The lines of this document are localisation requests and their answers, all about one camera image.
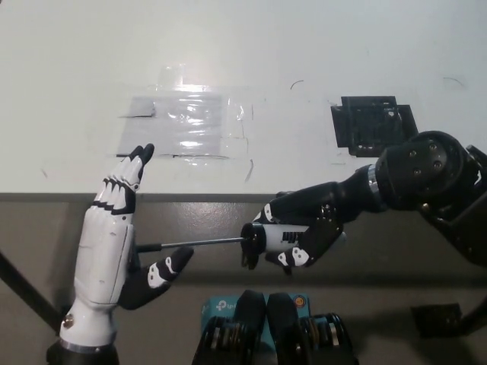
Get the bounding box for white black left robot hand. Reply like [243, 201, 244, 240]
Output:
[59, 143, 195, 349]

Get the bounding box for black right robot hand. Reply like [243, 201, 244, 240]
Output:
[241, 167, 381, 275]

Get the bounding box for small white air pump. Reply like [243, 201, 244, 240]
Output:
[131, 223, 348, 267]

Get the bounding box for black left robot body block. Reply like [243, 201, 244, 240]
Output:
[192, 289, 268, 365]

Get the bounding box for black tape patch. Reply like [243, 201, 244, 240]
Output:
[329, 95, 419, 157]

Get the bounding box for teal cardboard box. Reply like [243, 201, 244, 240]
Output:
[200, 295, 313, 351]

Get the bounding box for black floor foot plate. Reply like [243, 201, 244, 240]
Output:
[410, 303, 463, 338]

